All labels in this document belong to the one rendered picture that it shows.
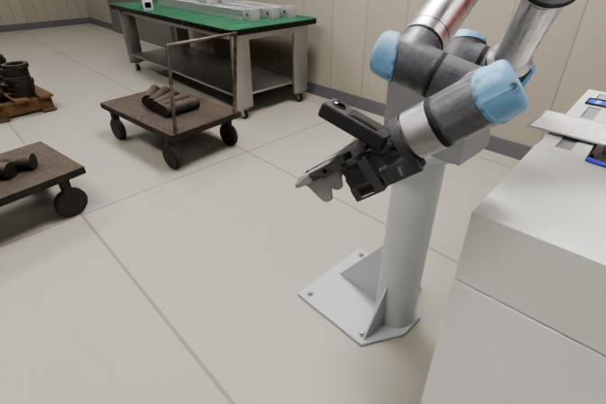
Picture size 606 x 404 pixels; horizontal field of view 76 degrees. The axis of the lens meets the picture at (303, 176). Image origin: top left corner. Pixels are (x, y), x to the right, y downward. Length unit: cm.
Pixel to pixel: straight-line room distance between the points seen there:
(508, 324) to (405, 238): 68
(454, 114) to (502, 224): 21
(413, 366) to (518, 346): 88
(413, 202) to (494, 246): 64
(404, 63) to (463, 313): 46
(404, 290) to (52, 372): 133
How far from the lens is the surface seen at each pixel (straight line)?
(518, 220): 69
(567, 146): 103
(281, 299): 179
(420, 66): 64
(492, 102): 53
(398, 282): 153
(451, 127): 54
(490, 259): 71
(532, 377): 83
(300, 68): 392
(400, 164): 59
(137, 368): 170
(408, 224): 135
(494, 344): 82
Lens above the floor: 132
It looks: 30 degrees down
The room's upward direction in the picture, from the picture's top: straight up
